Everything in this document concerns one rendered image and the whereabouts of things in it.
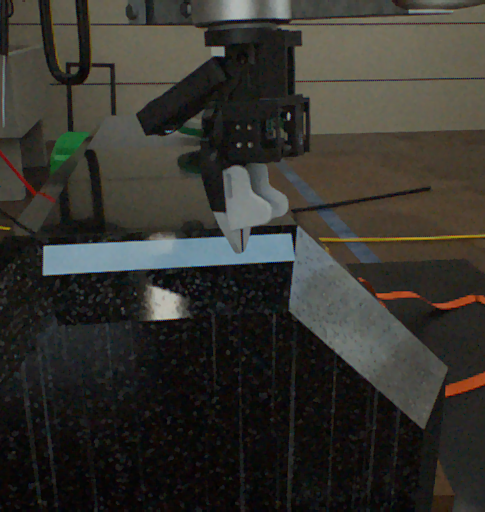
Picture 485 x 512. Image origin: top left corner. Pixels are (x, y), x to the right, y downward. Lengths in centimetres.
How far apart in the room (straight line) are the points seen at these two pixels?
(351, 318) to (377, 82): 567
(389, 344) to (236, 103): 44
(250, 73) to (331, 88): 574
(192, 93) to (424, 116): 610
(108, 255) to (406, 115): 593
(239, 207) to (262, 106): 10
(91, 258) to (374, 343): 38
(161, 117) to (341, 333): 37
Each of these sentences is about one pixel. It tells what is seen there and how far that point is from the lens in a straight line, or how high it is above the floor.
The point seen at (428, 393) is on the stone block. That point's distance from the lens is 95.
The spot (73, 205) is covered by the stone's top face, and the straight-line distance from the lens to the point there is 94.
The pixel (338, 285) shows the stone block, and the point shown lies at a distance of 85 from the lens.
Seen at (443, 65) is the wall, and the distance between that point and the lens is 669.
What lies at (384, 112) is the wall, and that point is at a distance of 653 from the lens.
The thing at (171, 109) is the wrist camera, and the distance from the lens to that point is 64.
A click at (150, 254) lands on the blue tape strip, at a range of 79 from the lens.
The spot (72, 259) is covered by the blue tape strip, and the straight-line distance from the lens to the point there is 80.
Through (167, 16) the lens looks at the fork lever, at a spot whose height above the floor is 105.
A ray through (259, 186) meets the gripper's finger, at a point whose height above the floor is 90.
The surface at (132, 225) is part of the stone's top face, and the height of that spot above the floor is 80.
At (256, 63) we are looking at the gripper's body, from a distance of 60.
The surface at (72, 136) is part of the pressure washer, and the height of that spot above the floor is 58.
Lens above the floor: 105
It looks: 20 degrees down
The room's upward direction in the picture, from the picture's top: straight up
